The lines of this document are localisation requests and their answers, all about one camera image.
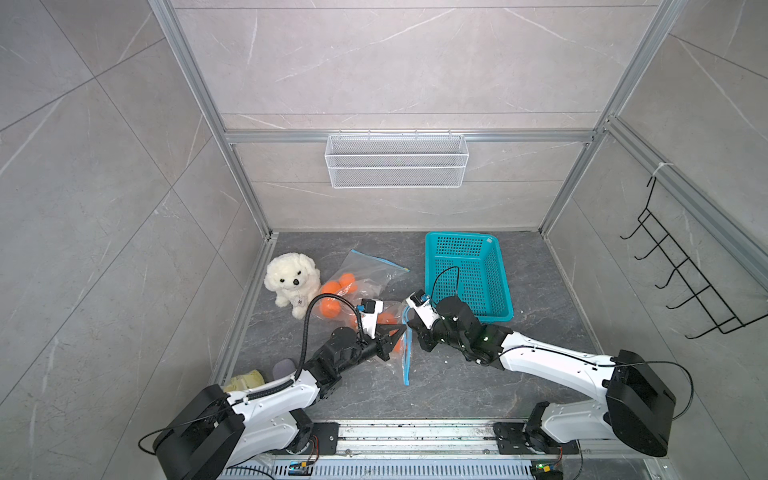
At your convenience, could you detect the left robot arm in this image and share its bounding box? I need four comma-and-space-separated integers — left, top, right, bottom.
152, 324, 406, 479

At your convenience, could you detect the aluminium mounting rail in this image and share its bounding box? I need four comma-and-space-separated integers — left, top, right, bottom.
227, 418, 667, 461

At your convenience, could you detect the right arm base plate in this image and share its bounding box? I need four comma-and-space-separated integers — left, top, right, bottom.
492, 422, 580, 455

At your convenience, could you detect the orange five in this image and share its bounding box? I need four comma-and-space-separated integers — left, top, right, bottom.
320, 280, 342, 294

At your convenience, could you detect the orange six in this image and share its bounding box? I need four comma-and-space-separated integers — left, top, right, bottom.
338, 272, 358, 294

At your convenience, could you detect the orange one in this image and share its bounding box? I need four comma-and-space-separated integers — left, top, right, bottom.
377, 302, 403, 325

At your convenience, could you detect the black wire hook rack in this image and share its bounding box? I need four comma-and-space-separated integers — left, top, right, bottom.
620, 176, 767, 340

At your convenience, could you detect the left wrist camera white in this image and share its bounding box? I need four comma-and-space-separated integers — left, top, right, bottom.
358, 298, 384, 339

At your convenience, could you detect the white plush dog toy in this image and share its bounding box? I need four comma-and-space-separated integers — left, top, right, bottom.
263, 252, 321, 319

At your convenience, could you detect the orange seven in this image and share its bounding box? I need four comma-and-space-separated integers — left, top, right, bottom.
320, 298, 342, 319

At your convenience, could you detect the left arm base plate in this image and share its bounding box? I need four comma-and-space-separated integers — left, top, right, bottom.
285, 422, 340, 456

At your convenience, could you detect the teal plastic basket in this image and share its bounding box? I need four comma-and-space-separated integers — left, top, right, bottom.
424, 232, 514, 323

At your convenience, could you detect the yellow plush toy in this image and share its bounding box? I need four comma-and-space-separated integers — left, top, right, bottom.
223, 369, 265, 393

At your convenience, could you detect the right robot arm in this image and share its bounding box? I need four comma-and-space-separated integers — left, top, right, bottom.
406, 291, 676, 457

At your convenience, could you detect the clear zip-top bag blue seal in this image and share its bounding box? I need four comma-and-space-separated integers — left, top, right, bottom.
357, 298, 413, 386

